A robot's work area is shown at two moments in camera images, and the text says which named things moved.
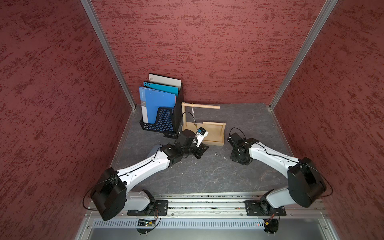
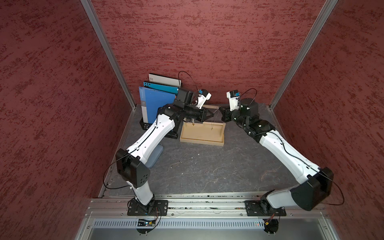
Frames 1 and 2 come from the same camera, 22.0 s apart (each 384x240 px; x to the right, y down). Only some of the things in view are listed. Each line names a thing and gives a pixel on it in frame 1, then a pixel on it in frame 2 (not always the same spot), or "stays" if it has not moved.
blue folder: [151, 100] stays
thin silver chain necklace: [216, 154] → [213, 121]
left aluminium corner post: [90, 10] stays
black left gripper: [201, 150] → [202, 116]
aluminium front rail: [215, 216] stays
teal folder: [162, 88] stays
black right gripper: [232, 156] → [226, 112]
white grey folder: [160, 79] stays
